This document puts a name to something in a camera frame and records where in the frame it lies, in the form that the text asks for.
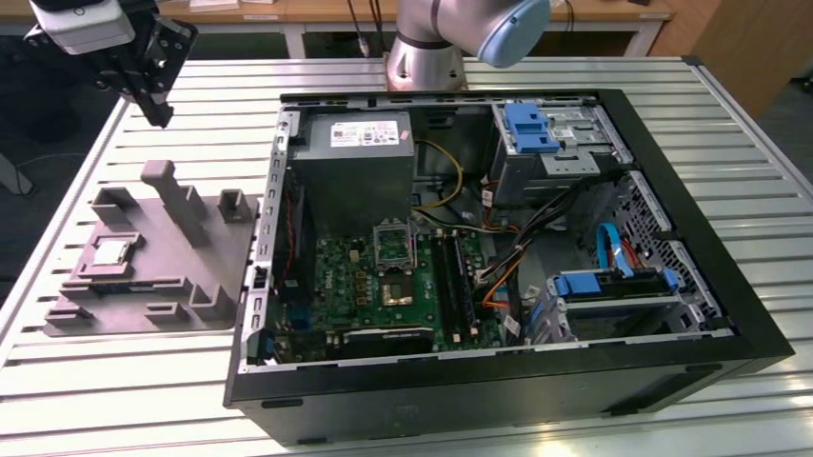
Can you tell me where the blue disk carrier with disk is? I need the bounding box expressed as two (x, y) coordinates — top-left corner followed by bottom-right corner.
(553, 267), (679, 300)

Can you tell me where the black PC case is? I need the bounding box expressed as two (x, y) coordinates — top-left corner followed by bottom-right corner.
(221, 88), (797, 447)

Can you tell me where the blue flat data cable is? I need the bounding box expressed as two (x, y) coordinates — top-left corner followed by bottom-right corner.
(594, 221), (637, 280)

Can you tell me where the grey metal drive cage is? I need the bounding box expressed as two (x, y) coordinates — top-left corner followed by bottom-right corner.
(542, 266), (735, 345)
(491, 97), (637, 207)

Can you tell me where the RAM stick with blue label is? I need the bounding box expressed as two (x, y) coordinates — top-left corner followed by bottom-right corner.
(452, 231), (483, 337)

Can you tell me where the black CPU socket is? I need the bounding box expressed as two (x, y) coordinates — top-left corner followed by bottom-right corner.
(379, 268), (426, 310)

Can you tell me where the silver green CPU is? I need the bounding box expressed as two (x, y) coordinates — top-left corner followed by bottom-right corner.
(91, 239), (133, 267)

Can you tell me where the black RAM slot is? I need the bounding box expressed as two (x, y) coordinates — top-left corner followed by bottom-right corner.
(435, 232), (466, 340)
(430, 232), (459, 340)
(444, 232), (475, 340)

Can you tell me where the grey power supply unit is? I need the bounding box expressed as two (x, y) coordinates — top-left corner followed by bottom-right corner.
(288, 111), (419, 229)

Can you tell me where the black cable bundle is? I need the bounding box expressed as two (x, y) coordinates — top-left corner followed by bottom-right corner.
(475, 166), (627, 287)

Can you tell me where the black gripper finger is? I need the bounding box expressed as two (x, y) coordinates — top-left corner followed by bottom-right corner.
(153, 17), (199, 129)
(93, 70), (160, 126)

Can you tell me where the red black twisted wire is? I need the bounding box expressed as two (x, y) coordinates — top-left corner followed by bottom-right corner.
(282, 192), (302, 282)

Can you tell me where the green RAM stick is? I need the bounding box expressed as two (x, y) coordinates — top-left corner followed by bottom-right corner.
(87, 282), (187, 295)

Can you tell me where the wooden desk with white frame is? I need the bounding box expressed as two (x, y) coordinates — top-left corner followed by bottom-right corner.
(148, 0), (674, 59)

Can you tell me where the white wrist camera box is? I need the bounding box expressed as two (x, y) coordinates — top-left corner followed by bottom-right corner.
(25, 0), (140, 57)

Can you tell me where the brown wooden cabinet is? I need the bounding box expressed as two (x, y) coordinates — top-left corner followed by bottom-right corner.
(646, 0), (813, 120)

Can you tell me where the black cable with silver plug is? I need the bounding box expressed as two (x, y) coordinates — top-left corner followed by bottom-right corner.
(346, 0), (371, 57)

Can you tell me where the grey parts rack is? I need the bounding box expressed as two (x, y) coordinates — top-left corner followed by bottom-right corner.
(41, 159), (263, 338)

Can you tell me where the green motherboard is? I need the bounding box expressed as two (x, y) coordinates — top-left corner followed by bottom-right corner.
(270, 209), (507, 366)

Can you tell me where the blue plastic drive carrier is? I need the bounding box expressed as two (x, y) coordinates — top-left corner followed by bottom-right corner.
(503, 101), (562, 154)

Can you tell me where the black graphics card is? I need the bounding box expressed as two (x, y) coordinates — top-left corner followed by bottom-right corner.
(327, 325), (438, 362)

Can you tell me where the yellow wire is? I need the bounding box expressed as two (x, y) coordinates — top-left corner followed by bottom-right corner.
(410, 139), (463, 210)

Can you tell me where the orange wire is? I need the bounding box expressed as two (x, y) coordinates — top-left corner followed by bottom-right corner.
(480, 280), (513, 311)

